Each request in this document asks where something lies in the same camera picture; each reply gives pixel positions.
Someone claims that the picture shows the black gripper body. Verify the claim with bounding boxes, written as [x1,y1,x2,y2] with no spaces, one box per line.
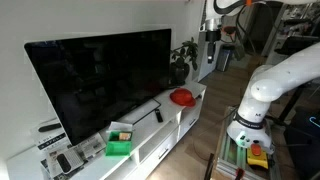
[206,30,221,42]

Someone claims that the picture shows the red hat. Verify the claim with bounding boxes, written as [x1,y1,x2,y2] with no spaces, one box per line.
[169,88,196,107]

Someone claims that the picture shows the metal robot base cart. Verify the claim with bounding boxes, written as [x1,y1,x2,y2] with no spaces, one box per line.
[211,106,282,180]

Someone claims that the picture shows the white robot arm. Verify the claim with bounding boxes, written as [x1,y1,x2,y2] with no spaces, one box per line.
[205,0,320,154]

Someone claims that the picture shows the grey trash bin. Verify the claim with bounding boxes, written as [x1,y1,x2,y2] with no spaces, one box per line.
[216,44,235,72]

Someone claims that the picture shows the potted green plant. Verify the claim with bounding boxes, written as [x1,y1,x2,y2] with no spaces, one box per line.
[170,38,198,86]

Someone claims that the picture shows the white tv cabinet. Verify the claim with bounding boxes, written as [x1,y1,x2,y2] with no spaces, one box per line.
[5,80,208,180]

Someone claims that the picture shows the small black remote control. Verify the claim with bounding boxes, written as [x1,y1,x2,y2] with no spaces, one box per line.
[155,109,163,123]

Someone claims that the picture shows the yellow emergency stop box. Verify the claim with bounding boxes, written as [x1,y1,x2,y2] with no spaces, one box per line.
[247,144,268,169]

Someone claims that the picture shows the large black flat tv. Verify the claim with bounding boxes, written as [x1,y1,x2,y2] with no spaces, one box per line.
[24,29,171,145]

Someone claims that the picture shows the green plastic box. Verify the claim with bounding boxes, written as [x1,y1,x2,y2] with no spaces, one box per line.
[106,122,133,156]

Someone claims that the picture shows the newspaper pile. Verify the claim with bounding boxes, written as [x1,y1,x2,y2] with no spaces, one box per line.
[41,134,106,180]

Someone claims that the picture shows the black soundbar remote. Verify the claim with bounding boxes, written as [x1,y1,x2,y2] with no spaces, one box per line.
[38,123,62,133]

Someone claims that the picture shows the white keyboard remote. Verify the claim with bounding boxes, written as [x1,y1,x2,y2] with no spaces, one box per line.
[60,149,84,174]

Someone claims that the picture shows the black remote on papers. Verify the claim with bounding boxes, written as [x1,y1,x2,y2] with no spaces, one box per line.
[57,154,71,173]

